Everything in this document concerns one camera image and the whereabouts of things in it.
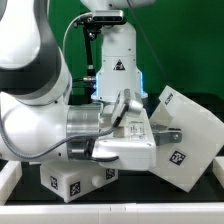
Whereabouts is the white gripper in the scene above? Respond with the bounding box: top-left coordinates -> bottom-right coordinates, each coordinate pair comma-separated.
92,109 -> 182,171

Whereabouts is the white left fence rail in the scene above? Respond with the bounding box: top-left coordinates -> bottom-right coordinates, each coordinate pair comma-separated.
0,161 -> 22,206

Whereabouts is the black camera stand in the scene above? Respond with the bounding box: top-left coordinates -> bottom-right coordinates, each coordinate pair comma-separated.
75,13 -> 102,95

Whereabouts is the background camera on stand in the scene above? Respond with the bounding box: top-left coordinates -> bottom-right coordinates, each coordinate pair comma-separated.
88,10 -> 126,25

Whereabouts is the white drawer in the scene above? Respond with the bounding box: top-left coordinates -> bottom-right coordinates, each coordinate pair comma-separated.
40,161 -> 118,203

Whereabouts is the white front fence rail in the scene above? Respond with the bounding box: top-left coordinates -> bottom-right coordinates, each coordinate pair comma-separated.
0,203 -> 224,224

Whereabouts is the grey cable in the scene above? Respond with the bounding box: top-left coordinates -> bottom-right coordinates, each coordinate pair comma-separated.
61,13 -> 88,68

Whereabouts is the white right fence rail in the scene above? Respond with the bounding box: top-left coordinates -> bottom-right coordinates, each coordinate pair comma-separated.
213,156 -> 224,188

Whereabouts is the white fence rail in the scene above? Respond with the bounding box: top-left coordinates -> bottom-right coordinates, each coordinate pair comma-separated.
213,156 -> 224,188
0,161 -> 22,206
0,203 -> 224,224

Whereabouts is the white drawer cabinet box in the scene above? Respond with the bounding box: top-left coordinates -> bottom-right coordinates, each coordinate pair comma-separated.
149,86 -> 224,192

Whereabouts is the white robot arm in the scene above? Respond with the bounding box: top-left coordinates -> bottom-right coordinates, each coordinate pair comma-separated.
0,0 -> 182,171

